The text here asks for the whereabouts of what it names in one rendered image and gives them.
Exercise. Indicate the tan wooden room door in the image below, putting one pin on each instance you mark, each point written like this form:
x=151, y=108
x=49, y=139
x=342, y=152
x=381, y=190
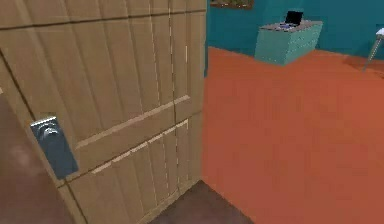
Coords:
x=116, y=83

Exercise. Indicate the black laptop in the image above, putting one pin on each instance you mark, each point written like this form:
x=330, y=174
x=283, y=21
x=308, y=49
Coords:
x=293, y=18

